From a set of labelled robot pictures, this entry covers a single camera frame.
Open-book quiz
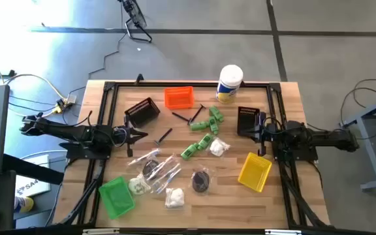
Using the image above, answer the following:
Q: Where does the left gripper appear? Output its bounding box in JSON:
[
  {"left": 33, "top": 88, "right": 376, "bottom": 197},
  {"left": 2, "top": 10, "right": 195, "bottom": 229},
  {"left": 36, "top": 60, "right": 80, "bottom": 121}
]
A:
[{"left": 113, "top": 114, "right": 149, "bottom": 158}]

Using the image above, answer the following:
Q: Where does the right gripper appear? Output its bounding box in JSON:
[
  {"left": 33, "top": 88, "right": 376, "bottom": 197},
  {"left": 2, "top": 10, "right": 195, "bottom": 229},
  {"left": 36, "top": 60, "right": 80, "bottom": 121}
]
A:
[{"left": 242, "top": 112, "right": 277, "bottom": 157}]

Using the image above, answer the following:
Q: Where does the black plastic basket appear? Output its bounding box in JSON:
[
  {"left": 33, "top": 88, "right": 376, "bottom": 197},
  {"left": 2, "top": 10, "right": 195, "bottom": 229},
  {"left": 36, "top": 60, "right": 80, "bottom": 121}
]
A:
[
  {"left": 236, "top": 106, "right": 261, "bottom": 137},
  {"left": 124, "top": 97, "right": 161, "bottom": 129}
]

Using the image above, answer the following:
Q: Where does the yellow plastic basket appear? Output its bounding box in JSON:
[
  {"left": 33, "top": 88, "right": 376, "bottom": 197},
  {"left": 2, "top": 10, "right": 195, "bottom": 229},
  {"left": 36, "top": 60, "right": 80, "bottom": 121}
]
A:
[{"left": 237, "top": 151, "right": 273, "bottom": 193}]

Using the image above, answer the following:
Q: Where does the orange plastic basket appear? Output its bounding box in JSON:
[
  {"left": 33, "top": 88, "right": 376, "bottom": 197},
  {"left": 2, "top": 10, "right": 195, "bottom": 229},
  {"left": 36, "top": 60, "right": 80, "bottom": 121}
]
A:
[{"left": 163, "top": 86, "right": 195, "bottom": 110}]

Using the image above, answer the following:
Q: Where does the white yellow wipes canister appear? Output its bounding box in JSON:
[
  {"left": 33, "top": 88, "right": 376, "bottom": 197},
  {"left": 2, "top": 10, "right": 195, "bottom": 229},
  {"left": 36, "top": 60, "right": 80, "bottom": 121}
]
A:
[{"left": 215, "top": 64, "right": 244, "bottom": 105}]

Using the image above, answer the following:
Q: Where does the green plastic basket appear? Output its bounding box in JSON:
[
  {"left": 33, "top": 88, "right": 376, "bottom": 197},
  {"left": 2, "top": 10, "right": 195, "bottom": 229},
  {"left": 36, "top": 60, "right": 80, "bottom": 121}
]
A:
[{"left": 98, "top": 176, "right": 136, "bottom": 221}]

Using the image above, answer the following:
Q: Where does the black desk beam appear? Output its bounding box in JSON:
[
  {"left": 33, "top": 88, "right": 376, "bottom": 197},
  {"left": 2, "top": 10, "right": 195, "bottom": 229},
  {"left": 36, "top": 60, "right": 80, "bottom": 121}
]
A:
[{"left": 2, "top": 153, "right": 65, "bottom": 185}]

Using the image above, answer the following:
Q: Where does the white printed box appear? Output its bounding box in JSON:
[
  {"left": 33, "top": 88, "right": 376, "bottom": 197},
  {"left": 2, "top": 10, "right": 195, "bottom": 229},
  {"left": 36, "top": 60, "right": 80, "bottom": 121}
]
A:
[{"left": 14, "top": 154, "right": 52, "bottom": 198}]

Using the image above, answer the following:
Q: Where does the grey metal table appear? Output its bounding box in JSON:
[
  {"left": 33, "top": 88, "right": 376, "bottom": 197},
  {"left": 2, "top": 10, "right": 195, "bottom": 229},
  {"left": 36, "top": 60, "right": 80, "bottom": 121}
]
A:
[{"left": 339, "top": 91, "right": 376, "bottom": 193}]

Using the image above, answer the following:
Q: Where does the black floor fan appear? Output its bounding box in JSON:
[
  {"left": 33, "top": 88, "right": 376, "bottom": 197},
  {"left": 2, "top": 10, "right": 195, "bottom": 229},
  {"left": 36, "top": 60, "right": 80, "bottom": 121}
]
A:
[{"left": 117, "top": 0, "right": 153, "bottom": 44}]

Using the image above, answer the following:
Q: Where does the person's shoe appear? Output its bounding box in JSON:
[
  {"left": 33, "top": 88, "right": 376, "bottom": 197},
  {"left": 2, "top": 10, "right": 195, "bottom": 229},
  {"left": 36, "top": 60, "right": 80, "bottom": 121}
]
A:
[{"left": 14, "top": 195, "right": 35, "bottom": 214}]

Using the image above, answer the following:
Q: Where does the black aluminium table frame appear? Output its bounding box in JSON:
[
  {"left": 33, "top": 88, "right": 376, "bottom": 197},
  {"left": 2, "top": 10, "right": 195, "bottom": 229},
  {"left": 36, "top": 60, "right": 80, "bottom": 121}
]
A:
[{"left": 53, "top": 80, "right": 332, "bottom": 229}]

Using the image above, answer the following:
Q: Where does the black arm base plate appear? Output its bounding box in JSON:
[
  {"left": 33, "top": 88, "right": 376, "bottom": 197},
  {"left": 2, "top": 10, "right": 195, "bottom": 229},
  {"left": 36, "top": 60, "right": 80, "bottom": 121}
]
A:
[
  {"left": 271, "top": 143, "right": 320, "bottom": 163},
  {"left": 59, "top": 142, "right": 113, "bottom": 161}
]

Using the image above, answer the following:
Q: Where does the black fan cable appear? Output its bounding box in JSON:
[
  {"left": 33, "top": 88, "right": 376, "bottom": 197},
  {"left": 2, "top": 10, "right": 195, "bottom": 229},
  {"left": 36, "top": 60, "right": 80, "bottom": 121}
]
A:
[{"left": 66, "top": 1, "right": 127, "bottom": 99}]

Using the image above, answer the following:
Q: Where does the silver frame bracket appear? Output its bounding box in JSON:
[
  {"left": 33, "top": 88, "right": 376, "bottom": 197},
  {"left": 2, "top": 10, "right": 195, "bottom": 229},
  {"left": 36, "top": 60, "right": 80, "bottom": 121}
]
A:
[
  {"left": 82, "top": 228, "right": 120, "bottom": 235},
  {"left": 264, "top": 229, "right": 303, "bottom": 235}
]

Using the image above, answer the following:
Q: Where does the black floor cable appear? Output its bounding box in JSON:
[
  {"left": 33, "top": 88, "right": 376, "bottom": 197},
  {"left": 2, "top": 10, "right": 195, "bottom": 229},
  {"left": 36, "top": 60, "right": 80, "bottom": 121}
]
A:
[
  {"left": 8, "top": 95, "right": 55, "bottom": 106},
  {"left": 352, "top": 77, "right": 376, "bottom": 108},
  {"left": 339, "top": 86, "right": 376, "bottom": 127}
]

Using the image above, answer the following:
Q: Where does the cream floor cable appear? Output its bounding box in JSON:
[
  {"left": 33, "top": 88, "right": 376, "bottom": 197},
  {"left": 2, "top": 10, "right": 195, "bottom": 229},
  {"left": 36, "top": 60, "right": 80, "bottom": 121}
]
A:
[{"left": 3, "top": 73, "right": 70, "bottom": 102}]

